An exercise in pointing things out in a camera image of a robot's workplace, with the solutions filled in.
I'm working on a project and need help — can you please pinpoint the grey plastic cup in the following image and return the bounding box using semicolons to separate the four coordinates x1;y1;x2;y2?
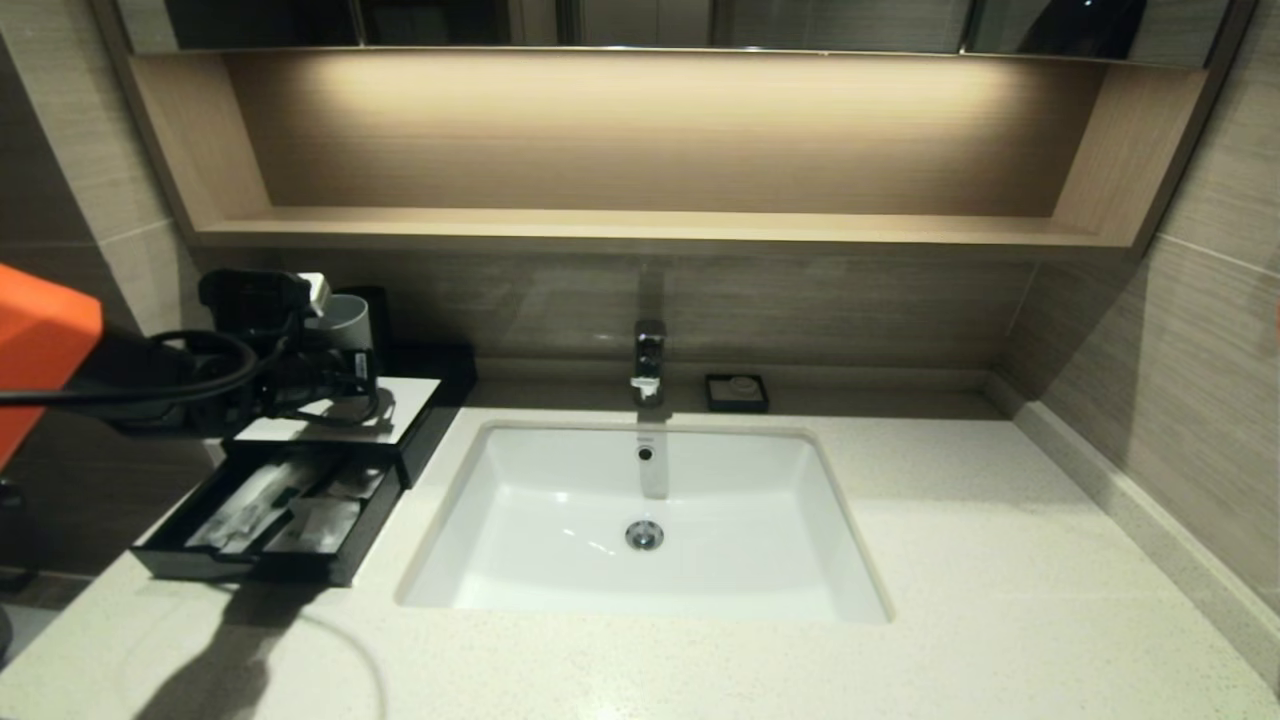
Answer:
305;293;374;353

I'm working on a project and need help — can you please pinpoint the translucent packet with green band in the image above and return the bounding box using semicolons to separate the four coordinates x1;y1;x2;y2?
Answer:
220;458;336;553

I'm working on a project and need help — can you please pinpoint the long translucent toothbrush packet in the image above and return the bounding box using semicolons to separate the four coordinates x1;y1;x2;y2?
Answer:
188;468;291;548

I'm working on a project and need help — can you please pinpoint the black drawer with toiletries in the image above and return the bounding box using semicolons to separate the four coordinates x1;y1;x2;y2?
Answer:
130;440;406;587

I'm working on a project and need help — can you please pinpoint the black box with white lid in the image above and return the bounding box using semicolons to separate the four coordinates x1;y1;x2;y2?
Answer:
225;343;479;489

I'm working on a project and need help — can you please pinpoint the black cup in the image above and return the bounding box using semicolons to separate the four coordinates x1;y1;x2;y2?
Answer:
335;286;393;373

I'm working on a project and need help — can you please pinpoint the small white flat sachet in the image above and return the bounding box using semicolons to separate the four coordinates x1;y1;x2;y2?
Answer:
328;466;388;501

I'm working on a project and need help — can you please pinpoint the white folded sachet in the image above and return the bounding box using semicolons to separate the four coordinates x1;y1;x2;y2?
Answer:
270;495;363;554

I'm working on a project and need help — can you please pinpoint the white sink basin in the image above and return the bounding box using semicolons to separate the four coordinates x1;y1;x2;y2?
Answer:
397;420;891;623

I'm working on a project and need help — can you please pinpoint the chrome faucet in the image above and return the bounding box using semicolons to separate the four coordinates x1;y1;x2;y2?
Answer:
630;320;669;407

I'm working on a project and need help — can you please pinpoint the black soap dish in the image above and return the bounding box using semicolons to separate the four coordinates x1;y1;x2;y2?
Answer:
704;373;769;413

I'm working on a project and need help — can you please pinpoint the mirror cabinet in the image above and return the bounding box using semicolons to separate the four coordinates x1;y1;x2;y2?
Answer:
115;0;1231;66

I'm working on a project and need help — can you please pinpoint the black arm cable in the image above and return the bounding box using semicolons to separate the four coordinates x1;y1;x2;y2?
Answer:
0;328;263;409

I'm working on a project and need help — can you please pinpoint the light wooden wall shelf niche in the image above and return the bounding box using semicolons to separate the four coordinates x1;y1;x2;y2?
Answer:
125;50;1206;251

